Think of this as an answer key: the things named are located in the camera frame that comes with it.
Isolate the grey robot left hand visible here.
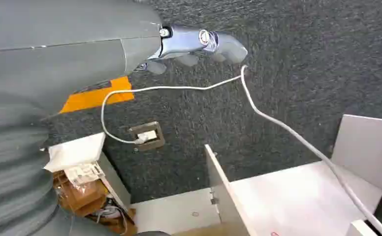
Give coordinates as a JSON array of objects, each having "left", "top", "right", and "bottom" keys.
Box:
[{"left": 0, "top": 0, "right": 249, "bottom": 120}]

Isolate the orange floor tape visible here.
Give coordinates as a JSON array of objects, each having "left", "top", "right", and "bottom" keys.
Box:
[{"left": 59, "top": 76, "right": 135, "bottom": 114}]

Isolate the white plug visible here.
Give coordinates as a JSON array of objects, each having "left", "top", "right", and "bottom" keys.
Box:
[{"left": 134, "top": 130, "right": 159, "bottom": 145}]

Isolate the printed white packet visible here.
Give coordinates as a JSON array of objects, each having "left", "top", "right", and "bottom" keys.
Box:
[{"left": 64, "top": 162, "right": 105, "bottom": 187}]

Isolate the brown floor socket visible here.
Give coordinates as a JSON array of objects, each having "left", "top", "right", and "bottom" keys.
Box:
[{"left": 128, "top": 121, "right": 165, "bottom": 152}]

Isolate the ribbed grey left arm sleeve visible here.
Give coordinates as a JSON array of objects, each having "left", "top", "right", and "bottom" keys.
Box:
[{"left": 0, "top": 105, "right": 117, "bottom": 236}]

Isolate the grey cabinet panel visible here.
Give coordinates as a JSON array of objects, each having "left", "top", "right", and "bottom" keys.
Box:
[{"left": 97, "top": 151, "right": 132, "bottom": 212}]

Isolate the brown cardboard box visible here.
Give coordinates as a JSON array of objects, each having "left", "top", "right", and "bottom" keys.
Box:
[{"left": 52, "top": 169, "right": 138, "bottom": 236}]

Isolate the narrow white desk partition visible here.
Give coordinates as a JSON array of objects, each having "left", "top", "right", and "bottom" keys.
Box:
[{"left": 204, "top": 144, "right": 260, "bottom": 236}]

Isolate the wide white desk partition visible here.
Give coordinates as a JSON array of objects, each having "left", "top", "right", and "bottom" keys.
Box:
[{"left": 330, "top": 114, "right": 382, "bottom": 192}]

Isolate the small white block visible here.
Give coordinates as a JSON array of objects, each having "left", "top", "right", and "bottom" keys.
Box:
[{"left": 345, "top": 219, "right": 380, "bottom": 236}]

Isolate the white cable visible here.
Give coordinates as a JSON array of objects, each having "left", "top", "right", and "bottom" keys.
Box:
[{"left": 100, "top": 64, "right": 382, "bottom": 236}]

